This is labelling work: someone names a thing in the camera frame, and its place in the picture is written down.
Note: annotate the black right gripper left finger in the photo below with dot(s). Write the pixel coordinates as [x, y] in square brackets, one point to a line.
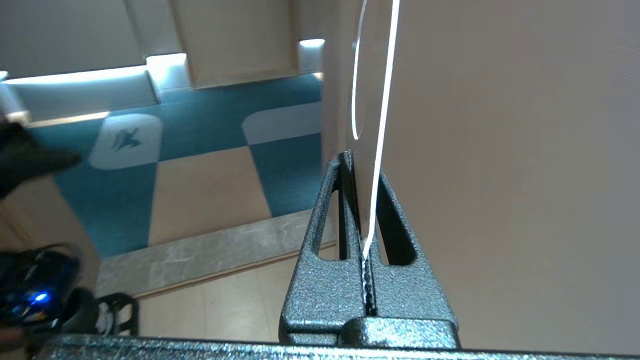
[320, 300]

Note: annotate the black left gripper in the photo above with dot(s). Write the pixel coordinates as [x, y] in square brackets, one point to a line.
[35, 285]

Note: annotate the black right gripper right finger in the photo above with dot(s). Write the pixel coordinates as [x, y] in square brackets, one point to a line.
[410, 300]

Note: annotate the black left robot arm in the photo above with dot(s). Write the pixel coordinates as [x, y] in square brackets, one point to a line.
[105, 312]

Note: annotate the grey marble door threshold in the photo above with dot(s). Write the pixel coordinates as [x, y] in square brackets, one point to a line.
[225, 245]

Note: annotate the beige room door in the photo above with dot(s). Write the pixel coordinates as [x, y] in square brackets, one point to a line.
[500, 150]

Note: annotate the blue patterned hallway carpet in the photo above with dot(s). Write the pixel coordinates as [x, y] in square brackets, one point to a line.
[200, 125]

